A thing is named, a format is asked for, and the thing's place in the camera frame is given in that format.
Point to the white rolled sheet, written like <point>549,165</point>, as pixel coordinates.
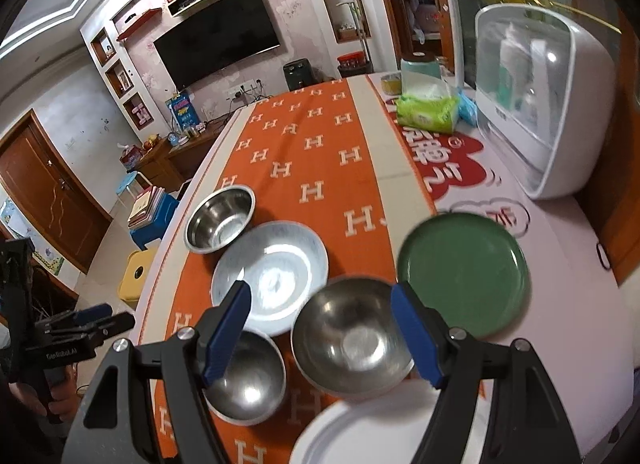
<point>456,43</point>

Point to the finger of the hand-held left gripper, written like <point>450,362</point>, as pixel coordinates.
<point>117,325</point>
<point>95,314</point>

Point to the white plate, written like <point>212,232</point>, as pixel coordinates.
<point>370,434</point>

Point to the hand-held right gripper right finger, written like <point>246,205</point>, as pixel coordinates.
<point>415,339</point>

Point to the yellow plastic stool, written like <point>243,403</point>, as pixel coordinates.
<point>134,276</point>

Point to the red tissue box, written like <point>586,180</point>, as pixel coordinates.
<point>131,156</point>

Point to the teal jar with dark lid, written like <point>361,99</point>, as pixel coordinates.
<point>420,76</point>

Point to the green plate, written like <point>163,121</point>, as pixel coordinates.
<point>465,274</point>

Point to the blue plastic stool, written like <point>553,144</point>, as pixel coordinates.
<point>150,234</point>

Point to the white red printed table cover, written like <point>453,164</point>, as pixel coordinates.
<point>465,158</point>

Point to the blue wipes pack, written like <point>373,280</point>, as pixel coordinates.
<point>469,108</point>

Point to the small blue-topped stool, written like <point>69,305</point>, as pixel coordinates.
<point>129,179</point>

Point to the green tissue pack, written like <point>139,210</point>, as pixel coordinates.
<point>425,113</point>

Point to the wooden television cabinet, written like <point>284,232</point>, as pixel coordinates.
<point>165,163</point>

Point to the dark air fryer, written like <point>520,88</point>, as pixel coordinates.
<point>297,74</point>

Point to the small steel bowl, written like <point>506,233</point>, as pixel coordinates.
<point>220,224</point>

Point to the white plastic storage box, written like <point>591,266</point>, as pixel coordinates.
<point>565,118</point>

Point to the wall poster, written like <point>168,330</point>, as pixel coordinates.
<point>47,256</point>

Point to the person's left hand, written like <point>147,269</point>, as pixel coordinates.
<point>20,396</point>

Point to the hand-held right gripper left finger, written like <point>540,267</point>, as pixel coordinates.
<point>227,339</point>

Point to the red lidded container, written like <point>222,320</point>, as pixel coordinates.
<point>352,63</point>

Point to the large steel bowl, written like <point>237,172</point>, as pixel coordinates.
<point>345,339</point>

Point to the red wall shelf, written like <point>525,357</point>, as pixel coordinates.
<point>137,24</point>

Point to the black television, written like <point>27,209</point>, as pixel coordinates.
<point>215,38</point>

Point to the stack of books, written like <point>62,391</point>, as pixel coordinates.
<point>145,206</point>

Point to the speckled grey ceramic plate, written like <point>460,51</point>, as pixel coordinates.
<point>280,264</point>

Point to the orange patterned blanket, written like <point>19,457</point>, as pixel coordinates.
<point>310,153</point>

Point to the wooden door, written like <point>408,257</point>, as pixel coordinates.
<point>45,189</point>

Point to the colourful blue box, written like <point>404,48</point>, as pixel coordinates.
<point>182,111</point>

